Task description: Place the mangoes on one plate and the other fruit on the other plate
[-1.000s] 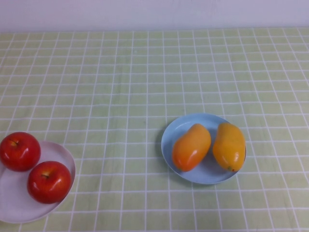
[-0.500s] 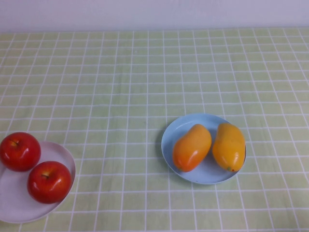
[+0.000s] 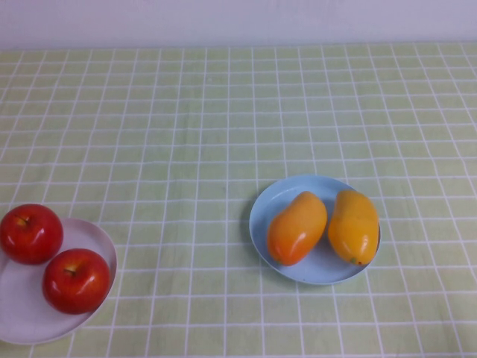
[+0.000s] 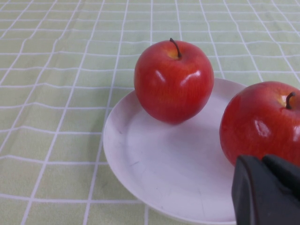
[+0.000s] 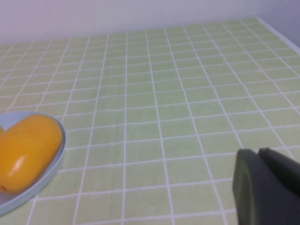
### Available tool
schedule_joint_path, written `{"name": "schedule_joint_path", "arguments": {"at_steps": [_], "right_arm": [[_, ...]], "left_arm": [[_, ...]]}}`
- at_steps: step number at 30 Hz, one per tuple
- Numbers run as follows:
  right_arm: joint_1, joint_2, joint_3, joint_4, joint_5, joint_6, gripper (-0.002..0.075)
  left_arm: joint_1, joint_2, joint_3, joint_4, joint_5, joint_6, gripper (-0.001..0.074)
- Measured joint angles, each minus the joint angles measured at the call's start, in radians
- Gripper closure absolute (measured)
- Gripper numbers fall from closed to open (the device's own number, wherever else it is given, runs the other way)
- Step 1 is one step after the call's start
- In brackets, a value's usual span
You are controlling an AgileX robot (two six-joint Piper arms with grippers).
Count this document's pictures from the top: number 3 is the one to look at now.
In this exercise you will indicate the yellow mango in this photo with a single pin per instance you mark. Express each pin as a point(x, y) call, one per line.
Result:
point(354, 223)

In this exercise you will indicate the white plate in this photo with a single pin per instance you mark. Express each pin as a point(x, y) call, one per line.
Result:
point(22, 309)

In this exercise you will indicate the green checked tablecloth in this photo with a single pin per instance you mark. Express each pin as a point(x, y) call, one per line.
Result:
point(238, 112)

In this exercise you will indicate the light blue plate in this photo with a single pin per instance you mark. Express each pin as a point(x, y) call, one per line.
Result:
point(316, 272)

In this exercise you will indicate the red apple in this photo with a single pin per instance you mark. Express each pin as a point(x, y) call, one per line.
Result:
point(33, 238)
point(78, 287)

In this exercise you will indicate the orange mango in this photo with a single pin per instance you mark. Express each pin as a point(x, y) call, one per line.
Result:
point(294, 231)

